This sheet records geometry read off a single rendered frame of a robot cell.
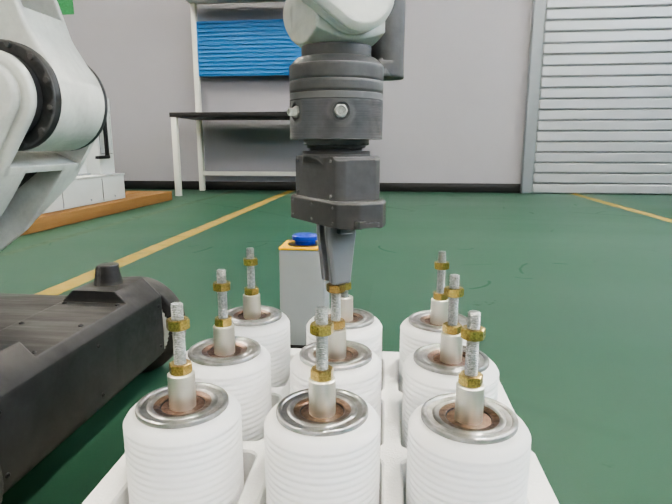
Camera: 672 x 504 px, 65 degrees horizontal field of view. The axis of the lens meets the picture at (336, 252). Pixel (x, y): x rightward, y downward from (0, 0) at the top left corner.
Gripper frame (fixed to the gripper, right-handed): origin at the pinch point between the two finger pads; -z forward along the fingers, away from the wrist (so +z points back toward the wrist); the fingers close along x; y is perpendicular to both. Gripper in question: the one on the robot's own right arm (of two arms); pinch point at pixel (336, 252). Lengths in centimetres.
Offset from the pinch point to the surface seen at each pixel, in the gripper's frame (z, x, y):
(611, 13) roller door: 128, 264, -455
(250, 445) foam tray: -18.1, -0.2, 9.8
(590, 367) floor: -36, 17, -75
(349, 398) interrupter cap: -10.7, -9.1, 4.2
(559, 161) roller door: -5, 285, -428
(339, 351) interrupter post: -10.1, -1.1, 0.2
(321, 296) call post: -12.2, 23.1, -11.5
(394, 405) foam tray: -18.1, -1.1, -7.0
